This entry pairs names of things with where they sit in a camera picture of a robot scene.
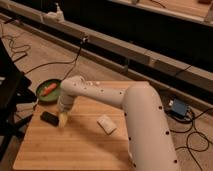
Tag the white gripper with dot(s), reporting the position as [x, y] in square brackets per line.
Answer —
[63, 116]

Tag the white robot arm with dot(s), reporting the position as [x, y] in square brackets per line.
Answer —
[151, 146]

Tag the green frying pan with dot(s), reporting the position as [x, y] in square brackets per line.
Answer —
[51, 98]

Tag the orange carrot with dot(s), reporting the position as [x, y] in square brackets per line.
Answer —
[48, 89]

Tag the white object on ledge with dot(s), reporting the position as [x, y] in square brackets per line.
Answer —
[58, 15]

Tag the blue power box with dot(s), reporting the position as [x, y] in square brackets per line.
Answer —
[178, 108]

